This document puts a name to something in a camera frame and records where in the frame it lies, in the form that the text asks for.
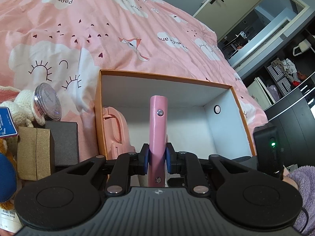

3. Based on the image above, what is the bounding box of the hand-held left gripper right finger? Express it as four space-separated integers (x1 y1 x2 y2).
166 143 249 195

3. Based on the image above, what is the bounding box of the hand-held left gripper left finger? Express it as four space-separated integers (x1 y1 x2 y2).
64 144 149 195

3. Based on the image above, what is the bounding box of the pink leather case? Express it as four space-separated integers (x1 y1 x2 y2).
148 95 169 188

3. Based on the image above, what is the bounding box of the pink plastic folding holder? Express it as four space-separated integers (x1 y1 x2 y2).
101 106 136 160

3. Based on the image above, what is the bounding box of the orange cardboard box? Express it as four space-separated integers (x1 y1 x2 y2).
95 69 256 175

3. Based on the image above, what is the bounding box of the black gift box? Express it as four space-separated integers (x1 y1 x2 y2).
45 121 80 166

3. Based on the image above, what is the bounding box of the gold gift box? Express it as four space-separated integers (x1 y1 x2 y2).
17 126 56 181

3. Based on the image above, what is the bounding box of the clear round glitter jar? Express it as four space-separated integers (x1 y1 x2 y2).
33 83 61 121

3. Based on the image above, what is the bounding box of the white crochet bunny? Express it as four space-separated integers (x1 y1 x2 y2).
0 85 46 128

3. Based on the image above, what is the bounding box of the red panda plush blue hat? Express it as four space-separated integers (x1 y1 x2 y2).
0 106 19 210

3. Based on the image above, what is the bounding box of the white lotion tube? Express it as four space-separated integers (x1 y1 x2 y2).
0 208 22 233

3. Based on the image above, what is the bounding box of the person's right forearm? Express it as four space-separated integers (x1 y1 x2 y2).
283 165 315 235

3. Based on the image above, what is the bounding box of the dark shelf unit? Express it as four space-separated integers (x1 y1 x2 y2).
246 27 315 168

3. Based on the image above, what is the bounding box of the cream storage box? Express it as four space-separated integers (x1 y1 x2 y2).
247 77 276 109

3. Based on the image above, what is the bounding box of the pink plastic bag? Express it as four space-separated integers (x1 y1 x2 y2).
266 84 281 102

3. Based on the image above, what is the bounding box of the checkered storage bin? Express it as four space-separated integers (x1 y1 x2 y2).
267 64 286 84
277 75 296 94

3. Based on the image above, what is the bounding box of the pile of crumpled clothes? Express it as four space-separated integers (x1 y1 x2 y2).
271 58 297 75

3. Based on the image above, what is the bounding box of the white hanging bag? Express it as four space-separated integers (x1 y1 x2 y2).
292 40 311 56

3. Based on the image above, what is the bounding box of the cream door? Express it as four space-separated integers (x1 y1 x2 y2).
193 0 275 38

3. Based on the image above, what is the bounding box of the white door frame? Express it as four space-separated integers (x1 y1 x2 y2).
231 0 315 79

